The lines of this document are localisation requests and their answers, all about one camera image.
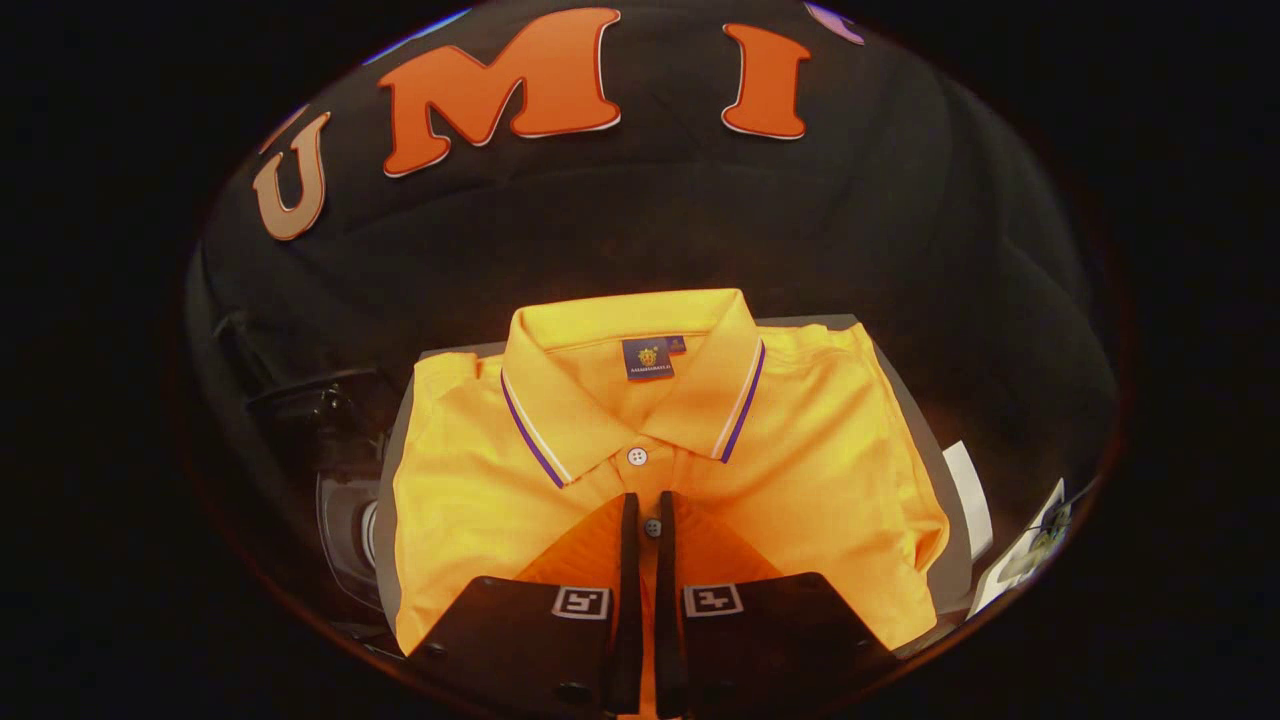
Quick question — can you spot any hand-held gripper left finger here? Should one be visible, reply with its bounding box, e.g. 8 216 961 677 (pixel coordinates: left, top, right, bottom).
408 490 643 717

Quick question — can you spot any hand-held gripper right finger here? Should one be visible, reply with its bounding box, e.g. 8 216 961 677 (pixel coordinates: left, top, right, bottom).
655 488 898 720

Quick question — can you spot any yellow polo shirt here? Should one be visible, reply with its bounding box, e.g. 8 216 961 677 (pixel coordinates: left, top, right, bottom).
392 288 951 720

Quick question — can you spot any washing machine with steel drum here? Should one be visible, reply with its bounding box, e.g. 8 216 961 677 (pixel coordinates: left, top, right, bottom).
315 468 389 613

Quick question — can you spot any grey appliance with control panel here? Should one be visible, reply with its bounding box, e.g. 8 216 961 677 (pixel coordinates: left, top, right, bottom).
375 313 976 661

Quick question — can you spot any white paper sheet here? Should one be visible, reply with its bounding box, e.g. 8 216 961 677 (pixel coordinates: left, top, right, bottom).
943 440 993 561

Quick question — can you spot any black backdrop cloth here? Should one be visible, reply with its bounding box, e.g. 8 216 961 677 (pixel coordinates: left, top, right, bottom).
185 0 1121 641

